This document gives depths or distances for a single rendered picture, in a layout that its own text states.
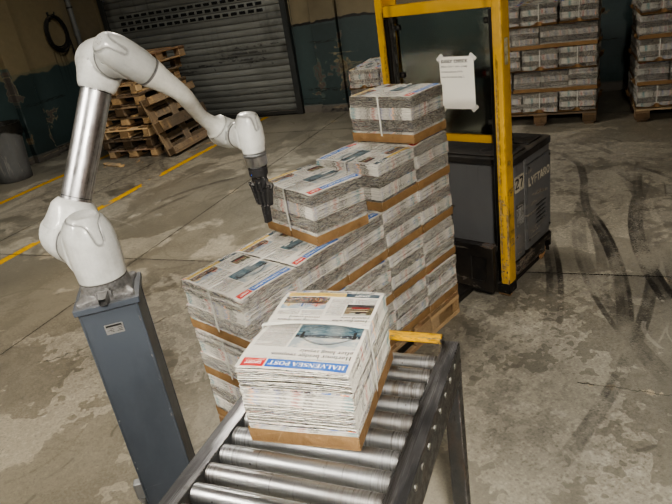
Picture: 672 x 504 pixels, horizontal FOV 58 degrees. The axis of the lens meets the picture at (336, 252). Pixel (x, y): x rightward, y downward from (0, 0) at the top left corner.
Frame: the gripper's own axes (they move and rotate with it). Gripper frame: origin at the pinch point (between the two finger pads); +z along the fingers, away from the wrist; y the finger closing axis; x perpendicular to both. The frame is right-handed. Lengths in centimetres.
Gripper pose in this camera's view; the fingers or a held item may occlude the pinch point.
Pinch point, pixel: (267, 213)
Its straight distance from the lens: 246.7
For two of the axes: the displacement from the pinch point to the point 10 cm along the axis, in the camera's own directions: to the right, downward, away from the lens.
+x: -6.5, 4.0, -6.5
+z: 1.5, 9.0, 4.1
